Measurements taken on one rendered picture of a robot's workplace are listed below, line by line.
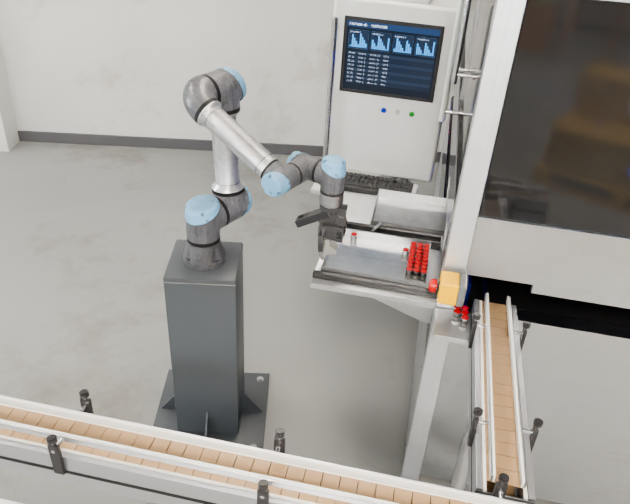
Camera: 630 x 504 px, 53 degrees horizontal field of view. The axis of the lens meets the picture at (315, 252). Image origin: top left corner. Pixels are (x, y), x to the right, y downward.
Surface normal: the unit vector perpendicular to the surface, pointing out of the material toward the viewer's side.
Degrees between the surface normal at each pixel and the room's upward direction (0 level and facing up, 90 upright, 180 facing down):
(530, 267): 90
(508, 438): 0
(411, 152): 90
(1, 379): 0
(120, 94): 90
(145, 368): 0
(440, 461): 90
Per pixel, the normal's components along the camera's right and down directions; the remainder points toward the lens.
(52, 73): 0.00, 0.55
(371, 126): -0.24, 0.52
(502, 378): 0.05, -0.83
